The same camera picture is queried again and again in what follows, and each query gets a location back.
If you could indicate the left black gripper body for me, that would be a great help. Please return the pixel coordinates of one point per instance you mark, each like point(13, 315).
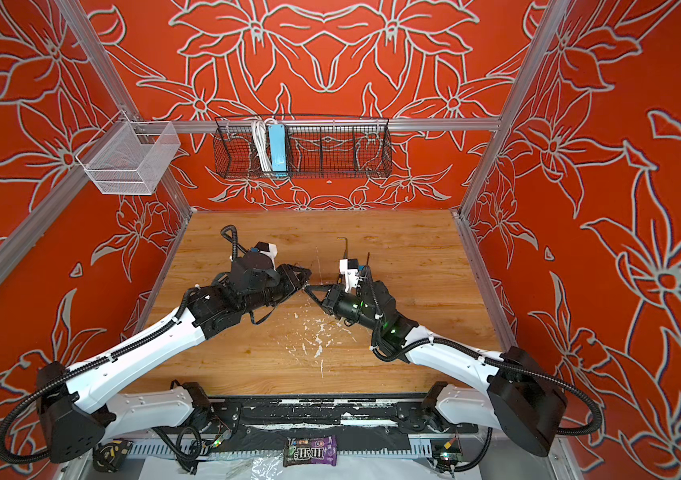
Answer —
point(288, 283)

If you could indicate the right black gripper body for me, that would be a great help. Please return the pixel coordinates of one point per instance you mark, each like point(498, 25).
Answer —
point(344, 306)

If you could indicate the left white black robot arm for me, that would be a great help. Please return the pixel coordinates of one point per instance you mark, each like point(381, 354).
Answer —
point(82, 405)

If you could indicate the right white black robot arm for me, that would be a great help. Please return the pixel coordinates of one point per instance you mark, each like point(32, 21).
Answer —
point(506, 391)

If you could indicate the purple candy bag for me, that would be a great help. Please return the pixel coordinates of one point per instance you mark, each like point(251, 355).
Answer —
point(310, 451)

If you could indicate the light blue box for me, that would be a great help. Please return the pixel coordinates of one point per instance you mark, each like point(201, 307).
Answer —
point(277, 135)

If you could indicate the clear plastic sheet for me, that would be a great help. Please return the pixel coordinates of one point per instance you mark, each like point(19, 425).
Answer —
point(259, 468)

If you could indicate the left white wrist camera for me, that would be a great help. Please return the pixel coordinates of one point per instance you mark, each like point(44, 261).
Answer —
point(269, 250)

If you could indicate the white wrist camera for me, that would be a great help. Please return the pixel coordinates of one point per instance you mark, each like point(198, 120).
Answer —
point(349, 273)
point(269, 250)

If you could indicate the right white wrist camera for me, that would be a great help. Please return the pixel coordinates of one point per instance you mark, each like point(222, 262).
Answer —
point(349, 273)

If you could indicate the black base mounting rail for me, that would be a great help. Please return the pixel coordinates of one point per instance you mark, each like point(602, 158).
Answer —
point(403, 412)

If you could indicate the black wire wall basket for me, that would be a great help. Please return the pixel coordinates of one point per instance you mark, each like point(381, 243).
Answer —
point(317, 147)

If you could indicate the clear plastic wall bin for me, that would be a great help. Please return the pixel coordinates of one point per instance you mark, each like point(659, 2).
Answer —
point(122, 161)

